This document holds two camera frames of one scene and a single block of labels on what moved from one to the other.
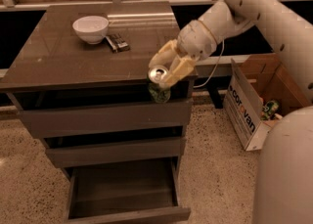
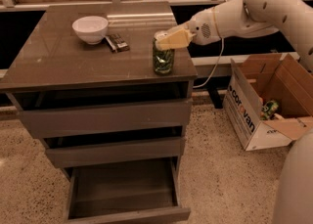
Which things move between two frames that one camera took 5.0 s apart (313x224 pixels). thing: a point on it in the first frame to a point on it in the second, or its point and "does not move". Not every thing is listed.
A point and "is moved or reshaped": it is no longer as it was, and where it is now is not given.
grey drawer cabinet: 78,78 does not move
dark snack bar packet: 116,42 does not move
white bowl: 91,28 does not move
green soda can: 156,75 is moved or reshaped
